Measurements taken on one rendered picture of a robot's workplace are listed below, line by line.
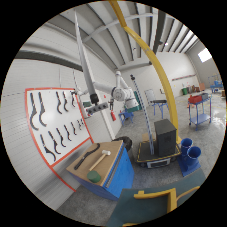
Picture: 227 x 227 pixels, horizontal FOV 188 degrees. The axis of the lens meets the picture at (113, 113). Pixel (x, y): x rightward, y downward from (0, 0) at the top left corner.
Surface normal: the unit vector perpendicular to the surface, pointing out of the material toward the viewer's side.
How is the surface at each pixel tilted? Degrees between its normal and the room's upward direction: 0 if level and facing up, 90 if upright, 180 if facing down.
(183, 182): 0
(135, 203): 0
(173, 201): 0
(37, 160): 90
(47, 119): 90
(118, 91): 89
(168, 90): 90
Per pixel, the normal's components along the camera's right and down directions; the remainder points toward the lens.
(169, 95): -0.33, 0.20
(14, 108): 0.88, -0.28
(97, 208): -0.33, -0.94
